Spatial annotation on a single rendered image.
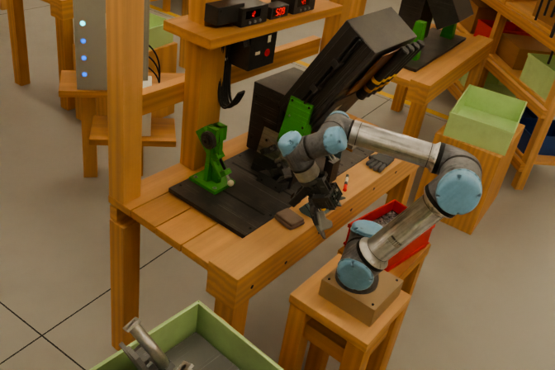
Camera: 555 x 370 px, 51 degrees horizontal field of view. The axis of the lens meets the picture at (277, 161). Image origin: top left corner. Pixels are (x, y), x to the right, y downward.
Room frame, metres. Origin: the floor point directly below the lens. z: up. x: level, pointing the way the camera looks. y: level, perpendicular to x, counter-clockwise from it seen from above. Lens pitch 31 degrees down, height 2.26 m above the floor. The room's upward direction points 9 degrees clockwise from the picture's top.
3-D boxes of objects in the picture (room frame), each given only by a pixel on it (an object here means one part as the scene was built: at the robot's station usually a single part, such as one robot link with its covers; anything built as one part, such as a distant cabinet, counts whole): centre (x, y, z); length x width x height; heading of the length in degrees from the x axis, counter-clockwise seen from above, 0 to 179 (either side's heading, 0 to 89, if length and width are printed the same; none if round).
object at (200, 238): (2.29, -0.05, 0.44); 1.49 x 0.70 x 0.88; 146
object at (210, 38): (2.43, 0.16, 1.52); 0.90 x 0.25 x 0.04; 146
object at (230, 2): (2.17, 0.29, 1.59); 0.15 x 0.07 x 0.07; 146
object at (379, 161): (2.43, -0.49, 0.91); 0.20 x 0.11 x 0.03; 150
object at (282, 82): (2.45, 0.00, 1.07); 0.30 x 0.18 x 0.34; 146
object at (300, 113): (2.19, -0.06, 1.17); 0.13 x 0.12 x 0.20; 146
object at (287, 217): (1.85, -0.08, 0.92); 0.10 x 0.08 x 0.03; 46
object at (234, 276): (2.13, -0.29, 0.82); 1.50 x 0.14 x 0.15; 146
